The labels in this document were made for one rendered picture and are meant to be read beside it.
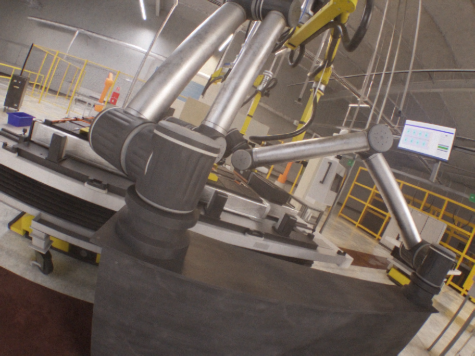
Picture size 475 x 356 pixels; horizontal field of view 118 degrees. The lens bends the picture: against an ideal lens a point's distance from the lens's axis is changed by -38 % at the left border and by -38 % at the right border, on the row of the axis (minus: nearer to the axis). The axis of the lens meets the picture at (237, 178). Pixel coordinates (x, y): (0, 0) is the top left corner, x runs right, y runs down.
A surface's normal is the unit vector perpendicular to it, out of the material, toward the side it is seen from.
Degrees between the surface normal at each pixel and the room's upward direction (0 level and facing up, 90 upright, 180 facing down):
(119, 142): 87
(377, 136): 90
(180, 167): 90
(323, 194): 90
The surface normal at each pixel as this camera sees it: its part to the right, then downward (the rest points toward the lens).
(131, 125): 0.02, -0.64
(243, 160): -0.21, 0.05
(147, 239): 0.39, -0.77
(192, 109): 0.29, 0.26
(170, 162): 0.00, 0.14
